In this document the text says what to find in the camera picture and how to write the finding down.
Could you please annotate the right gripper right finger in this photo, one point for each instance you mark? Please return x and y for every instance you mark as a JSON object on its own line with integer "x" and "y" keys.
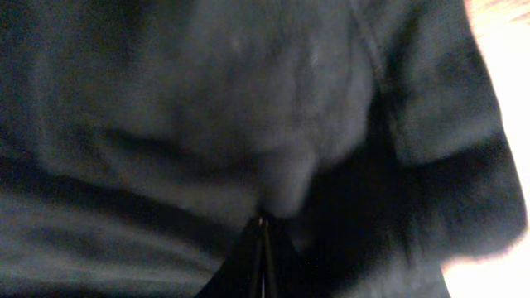
{"x": 285, "y": 275}

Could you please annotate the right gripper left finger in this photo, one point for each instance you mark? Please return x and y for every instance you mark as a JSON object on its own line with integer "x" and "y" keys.
{"x": 240, "y": 275}

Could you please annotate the black Nike t-shirt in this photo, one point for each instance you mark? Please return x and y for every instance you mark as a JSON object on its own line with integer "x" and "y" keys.
{"x": 138, "y": 138}

